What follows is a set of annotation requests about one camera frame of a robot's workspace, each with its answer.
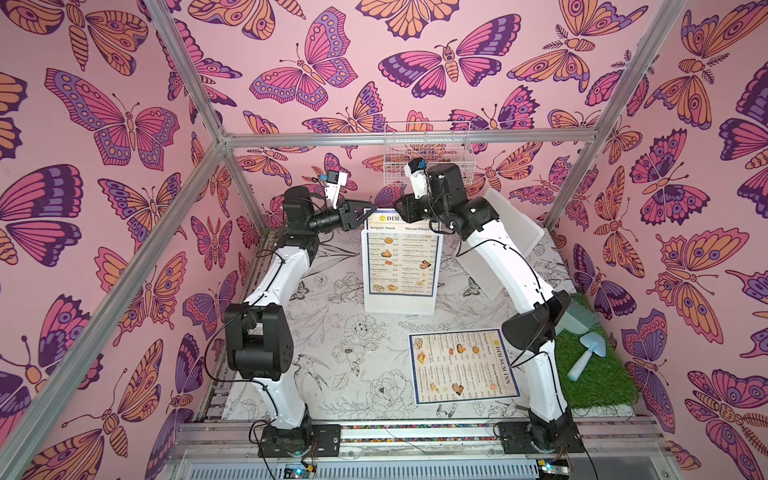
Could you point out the dim sum menu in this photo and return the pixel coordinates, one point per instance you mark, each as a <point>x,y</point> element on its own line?
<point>461,366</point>
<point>401,258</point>

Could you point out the green artificial grass mat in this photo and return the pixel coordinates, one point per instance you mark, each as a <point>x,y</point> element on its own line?
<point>605,384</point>

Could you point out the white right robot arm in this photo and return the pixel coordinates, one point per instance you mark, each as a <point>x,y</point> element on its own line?
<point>538,306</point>

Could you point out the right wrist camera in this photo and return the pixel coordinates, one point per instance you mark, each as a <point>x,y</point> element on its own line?
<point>415,171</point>

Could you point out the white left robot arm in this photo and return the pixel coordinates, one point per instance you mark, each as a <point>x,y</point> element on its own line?
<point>259,342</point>

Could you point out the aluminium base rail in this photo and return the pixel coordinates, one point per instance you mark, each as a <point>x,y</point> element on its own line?
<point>603,448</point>

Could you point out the white wire rack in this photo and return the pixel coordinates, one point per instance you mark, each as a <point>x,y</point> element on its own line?
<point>432,145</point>

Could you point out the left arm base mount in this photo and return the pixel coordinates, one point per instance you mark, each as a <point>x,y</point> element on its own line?
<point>309,439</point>

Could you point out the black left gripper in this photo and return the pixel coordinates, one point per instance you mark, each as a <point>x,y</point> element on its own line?
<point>345,215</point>

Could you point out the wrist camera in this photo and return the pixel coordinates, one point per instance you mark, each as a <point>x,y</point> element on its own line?
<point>415,171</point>
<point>332,183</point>

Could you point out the aluminium cage frame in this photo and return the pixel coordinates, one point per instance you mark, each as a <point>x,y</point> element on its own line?
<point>25,290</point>

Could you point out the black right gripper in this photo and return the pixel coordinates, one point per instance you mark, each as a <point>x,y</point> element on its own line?
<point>411,207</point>

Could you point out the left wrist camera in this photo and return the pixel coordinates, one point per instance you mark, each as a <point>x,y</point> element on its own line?
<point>332,183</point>

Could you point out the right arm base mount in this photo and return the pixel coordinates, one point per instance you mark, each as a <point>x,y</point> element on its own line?
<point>537,437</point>

